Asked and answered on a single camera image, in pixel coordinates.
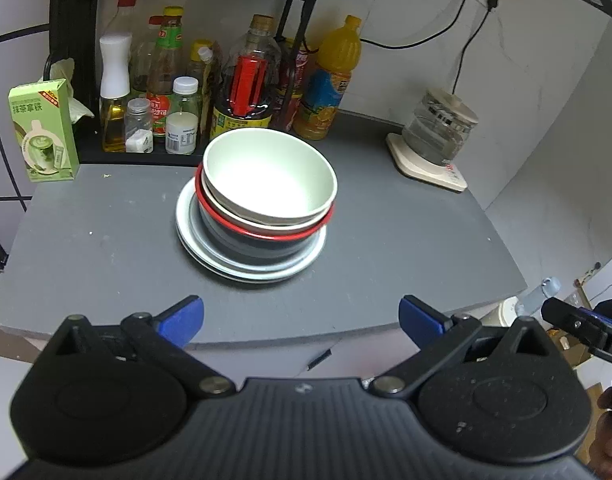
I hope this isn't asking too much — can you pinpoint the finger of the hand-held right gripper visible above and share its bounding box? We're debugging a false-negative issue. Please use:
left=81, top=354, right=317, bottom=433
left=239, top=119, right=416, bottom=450
left=578, top=307, right=612, bottom=335
left=541, top=297, right=611, bottom=350

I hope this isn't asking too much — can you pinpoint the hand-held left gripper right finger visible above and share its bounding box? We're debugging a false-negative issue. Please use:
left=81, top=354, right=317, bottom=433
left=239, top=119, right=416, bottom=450
left=368, top=295, right=559, bottom=396

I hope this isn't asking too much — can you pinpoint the small white-cap bottle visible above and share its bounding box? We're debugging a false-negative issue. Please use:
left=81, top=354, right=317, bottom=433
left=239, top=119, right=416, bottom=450
left=165, top=76, right=200, bottom=156

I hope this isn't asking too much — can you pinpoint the black metal shelf rack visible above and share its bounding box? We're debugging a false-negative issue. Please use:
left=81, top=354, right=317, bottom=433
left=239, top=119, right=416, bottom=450
left=48, top=0, right=327, bottom=168

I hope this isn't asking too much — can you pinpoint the small glass seasoning jar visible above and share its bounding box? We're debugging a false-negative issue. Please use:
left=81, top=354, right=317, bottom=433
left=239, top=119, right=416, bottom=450
left=125, top=98, right=154, bottom=154

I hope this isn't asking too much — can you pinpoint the white crumpled tissue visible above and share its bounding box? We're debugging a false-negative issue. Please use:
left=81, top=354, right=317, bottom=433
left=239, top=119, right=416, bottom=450
left=50, top=57, right=95, bottom=123

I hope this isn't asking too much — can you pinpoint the yellow-spout condiment bottle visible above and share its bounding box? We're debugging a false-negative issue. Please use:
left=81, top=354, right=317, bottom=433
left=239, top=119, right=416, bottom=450
left=186, top=40, right=223, bottom=136

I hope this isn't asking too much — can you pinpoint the green drink mix box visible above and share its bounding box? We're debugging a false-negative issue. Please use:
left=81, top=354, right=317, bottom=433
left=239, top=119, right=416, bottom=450
left=7, top=79, right=81, bottom=183

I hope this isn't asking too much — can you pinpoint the pale green bowl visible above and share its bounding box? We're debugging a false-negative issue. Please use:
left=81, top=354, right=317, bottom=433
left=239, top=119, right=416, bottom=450
left=202, top=128, right=338, bottom=226

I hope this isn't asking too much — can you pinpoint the black power cable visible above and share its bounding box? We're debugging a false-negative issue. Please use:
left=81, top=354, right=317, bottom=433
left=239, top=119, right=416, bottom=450
left=360, top=0, right=479, bottom=50
left=452, top=0, right=501, bottom=97

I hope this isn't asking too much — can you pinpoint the yellow-cap green-label bottle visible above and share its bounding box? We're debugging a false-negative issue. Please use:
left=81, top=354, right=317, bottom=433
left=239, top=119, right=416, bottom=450
left=146, top=6, right=185, bottom=143

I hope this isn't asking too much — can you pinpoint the glass kettle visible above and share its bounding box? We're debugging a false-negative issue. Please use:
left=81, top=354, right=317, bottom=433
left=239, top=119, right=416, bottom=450
left=402, top=87, right=479, bottom=166

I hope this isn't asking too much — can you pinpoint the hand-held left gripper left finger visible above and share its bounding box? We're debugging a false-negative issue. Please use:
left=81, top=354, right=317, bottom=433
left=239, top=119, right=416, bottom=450
left=53, top=295, right=237, bottom=396

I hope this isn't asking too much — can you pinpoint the clear red-cap bottle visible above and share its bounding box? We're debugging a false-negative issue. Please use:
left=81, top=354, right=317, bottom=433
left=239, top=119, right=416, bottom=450
left=116, top=0, right=154, bottom=98

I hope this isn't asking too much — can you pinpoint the orange juice bottle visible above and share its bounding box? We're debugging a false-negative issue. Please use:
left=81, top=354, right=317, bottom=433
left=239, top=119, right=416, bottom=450
left=292, top=15, right=362, bottom=141

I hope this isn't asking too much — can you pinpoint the white-top oil spray bottle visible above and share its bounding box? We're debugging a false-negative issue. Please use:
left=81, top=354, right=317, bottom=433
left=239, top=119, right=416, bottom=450
left=98, top=34, right=133, bottom=153

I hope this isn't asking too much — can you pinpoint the red-rimmed dark bowl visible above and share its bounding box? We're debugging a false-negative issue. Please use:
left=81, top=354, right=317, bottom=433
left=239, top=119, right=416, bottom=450
left=195, top=162, right=335, bottom=262

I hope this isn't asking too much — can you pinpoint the small white blue-print plate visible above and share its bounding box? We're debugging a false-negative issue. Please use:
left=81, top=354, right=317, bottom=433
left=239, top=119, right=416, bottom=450
left=176, top=176, right=328, bottom=276

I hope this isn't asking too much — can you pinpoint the beige kettle heater base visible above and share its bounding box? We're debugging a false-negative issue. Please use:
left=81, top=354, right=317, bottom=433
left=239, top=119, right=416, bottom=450
left=385, top=132, right=468, bottom=193

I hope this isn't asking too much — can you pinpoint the large red-handle oil bottle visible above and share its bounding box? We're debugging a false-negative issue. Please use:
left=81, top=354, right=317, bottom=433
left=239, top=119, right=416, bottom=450
left=209, top=15, right=283, bottom=142

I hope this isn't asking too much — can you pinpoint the white bowl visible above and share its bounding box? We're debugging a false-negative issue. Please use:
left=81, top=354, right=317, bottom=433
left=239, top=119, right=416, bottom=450
left=201, top=180, right=333, bottom=233

